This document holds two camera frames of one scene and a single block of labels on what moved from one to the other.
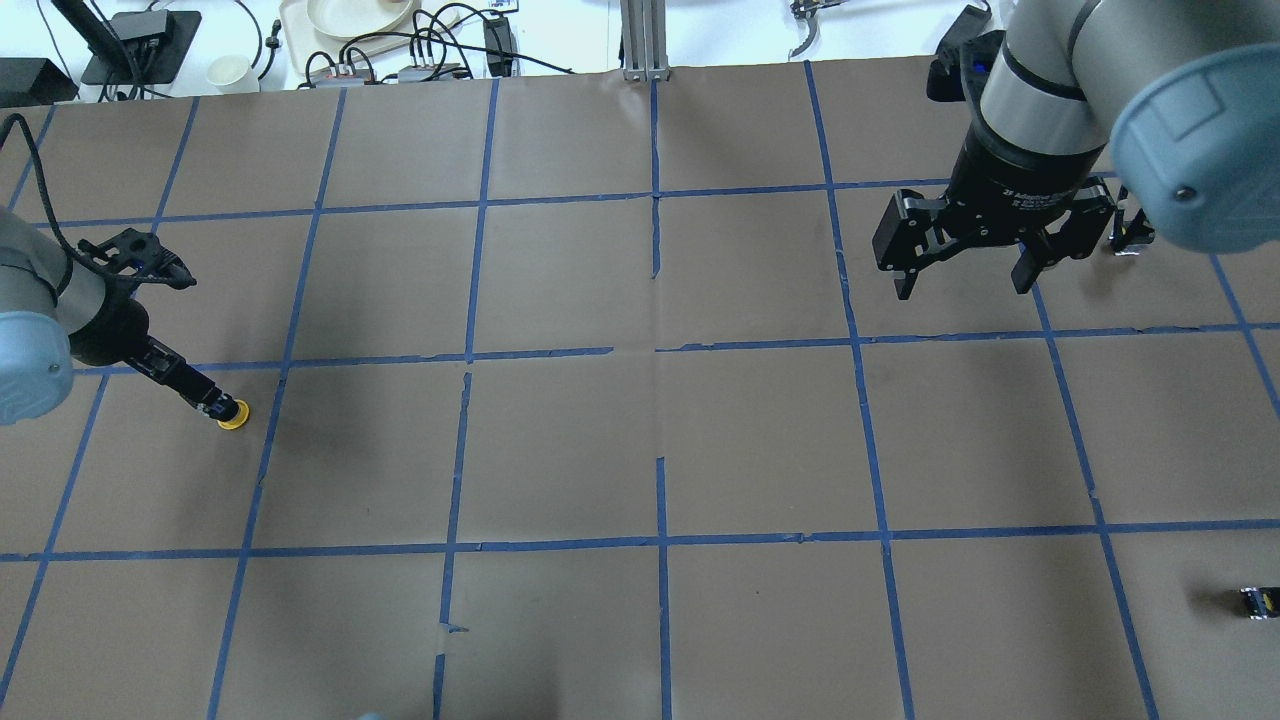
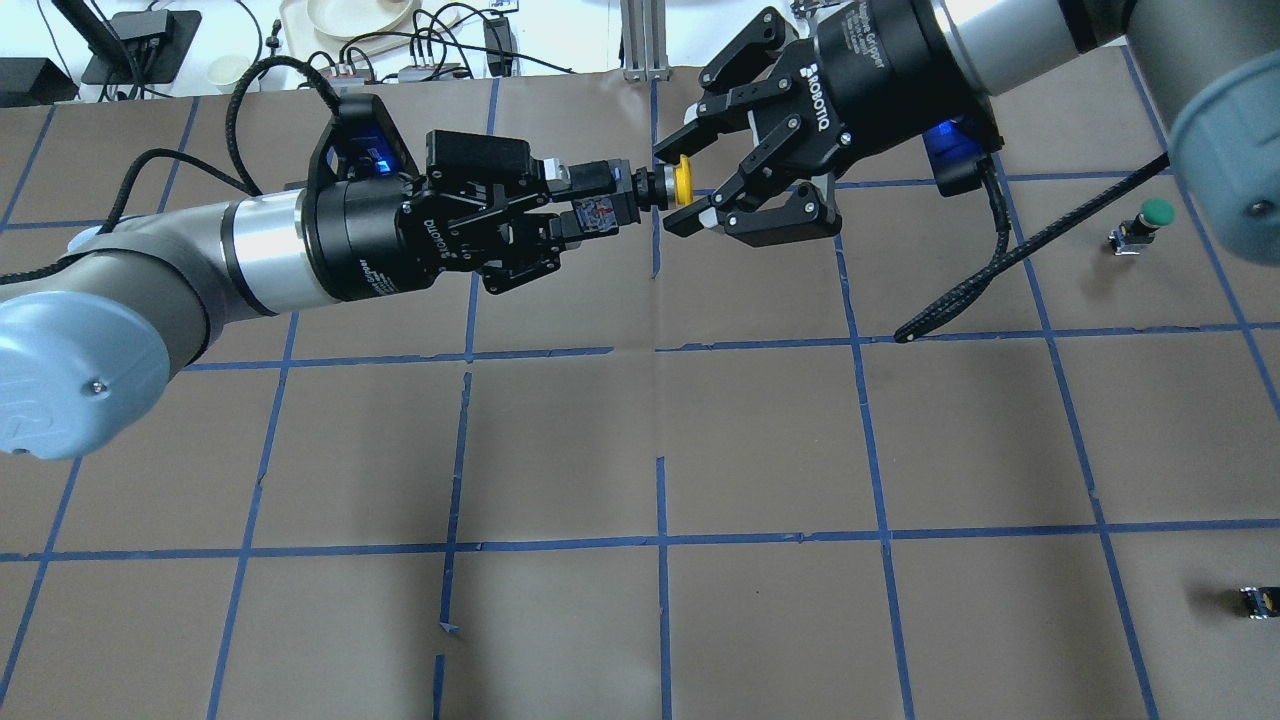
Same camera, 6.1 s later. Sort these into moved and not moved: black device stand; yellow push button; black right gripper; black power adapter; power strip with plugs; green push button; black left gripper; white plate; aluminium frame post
Moved: black left gripper; black right gripper; yellow push button
Not moved: white plate; black power adapter; power strip with plugs; aluminium frame post; green push button; black device stand
